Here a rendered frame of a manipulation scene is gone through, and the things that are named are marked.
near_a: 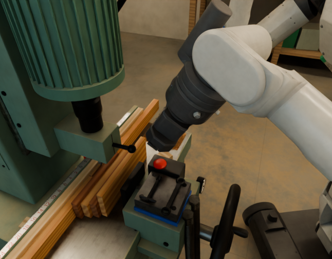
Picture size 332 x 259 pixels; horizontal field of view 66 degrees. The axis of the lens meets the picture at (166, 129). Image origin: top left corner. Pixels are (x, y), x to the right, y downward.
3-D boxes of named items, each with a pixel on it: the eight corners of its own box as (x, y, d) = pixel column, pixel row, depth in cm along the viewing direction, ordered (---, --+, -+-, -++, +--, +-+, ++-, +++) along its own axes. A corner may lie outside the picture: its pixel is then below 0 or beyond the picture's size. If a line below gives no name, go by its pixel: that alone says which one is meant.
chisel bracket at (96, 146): (108, 169, 61) (102, 143, 56) (60, 152, 65) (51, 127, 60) (124, 149, 66) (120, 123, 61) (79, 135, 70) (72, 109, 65)
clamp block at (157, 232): (178, 255, 57) (179, 235, 51) (124, 233, 61) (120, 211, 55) (198, 202, 67) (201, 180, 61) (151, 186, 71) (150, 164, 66)
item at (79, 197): (81, 219, 60) (76, 205, 57) (76, 216, 61) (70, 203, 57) (121, 166, 73) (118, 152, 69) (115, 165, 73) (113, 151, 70)
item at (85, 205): (91, 218, 60) (87, 206, 57) (84, 215, 61) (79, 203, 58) (130, 163, 74) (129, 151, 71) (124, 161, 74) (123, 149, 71)
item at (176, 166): (177, 227, 52) (178, 211, 49) (129, 208, 56) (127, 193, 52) (197, 180, 62) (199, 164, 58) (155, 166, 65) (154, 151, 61)
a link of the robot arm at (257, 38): (236, 99, 45) (287, 51, 37) (201, 117, 38) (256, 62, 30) (196, 53, 47) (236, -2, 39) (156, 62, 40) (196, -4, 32)
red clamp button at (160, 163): (163, 172, 56) (163, 168, 56) (151, 168, 57) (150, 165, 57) (168, 162, 59) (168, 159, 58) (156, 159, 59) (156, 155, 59)
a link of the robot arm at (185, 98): (175, 165, 46) (215, 130, 38) (132, 133, 45) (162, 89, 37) (197, 125, 55) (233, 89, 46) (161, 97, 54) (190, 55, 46)
